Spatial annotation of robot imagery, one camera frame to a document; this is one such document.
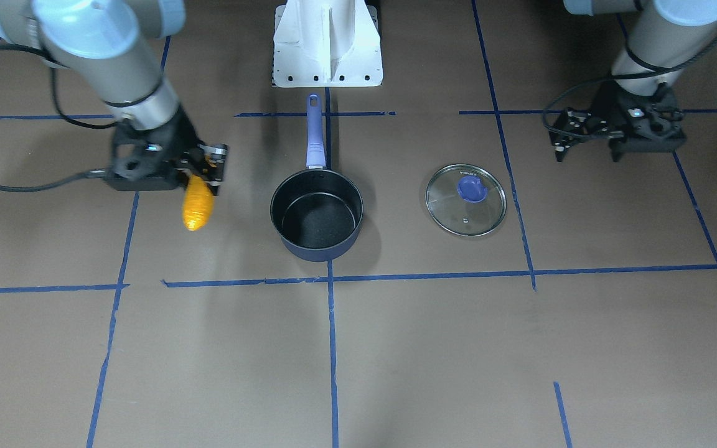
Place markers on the glass lid blue knob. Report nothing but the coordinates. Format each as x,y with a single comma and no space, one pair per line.
465,200

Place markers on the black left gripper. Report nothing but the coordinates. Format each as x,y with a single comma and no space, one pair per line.
607,106

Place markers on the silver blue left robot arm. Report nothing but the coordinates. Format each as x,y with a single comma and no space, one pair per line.
668,37

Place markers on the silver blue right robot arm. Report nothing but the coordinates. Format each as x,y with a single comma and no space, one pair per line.
106,43

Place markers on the dark blue saucepan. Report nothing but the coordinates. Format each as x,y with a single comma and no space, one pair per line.
317,212

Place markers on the yellow toy corn cob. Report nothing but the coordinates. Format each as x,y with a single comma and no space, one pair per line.
197,204

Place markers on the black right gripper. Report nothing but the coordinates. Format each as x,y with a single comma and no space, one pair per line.
183,134

